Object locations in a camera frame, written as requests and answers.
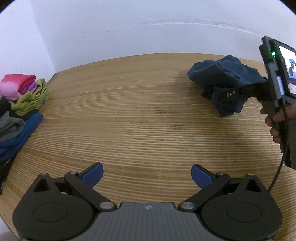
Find black cable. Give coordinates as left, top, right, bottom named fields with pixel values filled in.
left=267, top=111, right=290, bottom=193

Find pink folded garment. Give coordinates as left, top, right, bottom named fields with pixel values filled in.
left=1, top=74, right=36, bottom=101

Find dark blue pants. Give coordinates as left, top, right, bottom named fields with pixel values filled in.
left=187, top=55, right=268, bottom=118

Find green folded garment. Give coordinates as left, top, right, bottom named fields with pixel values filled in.
left=9, top=78, right=50, bottom=116

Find royal blue folded garment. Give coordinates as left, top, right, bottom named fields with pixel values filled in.
left=1, top=113, right=43, bottom=162

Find grey folded garment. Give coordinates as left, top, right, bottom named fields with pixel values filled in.
left=0, top=111, right=26, bottom=143

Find person's right hand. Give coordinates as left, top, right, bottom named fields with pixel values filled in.
left=265, top=103, right=296, bottom=144

